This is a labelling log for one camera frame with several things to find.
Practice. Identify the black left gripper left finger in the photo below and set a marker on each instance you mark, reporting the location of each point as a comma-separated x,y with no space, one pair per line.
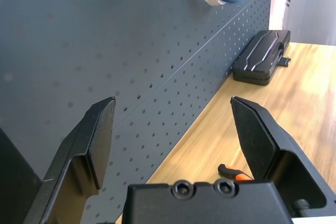
76,155

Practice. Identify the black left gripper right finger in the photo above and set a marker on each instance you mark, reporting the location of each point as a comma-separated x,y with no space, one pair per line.
262,142

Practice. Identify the orange black needle-nose pliers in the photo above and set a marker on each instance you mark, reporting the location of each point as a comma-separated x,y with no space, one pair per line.
228,171

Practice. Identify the dark grey metal pegboard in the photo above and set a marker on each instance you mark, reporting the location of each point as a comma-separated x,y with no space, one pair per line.
105,37

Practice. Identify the black plastic tool case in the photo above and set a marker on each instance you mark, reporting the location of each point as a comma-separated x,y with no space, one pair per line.
260,58

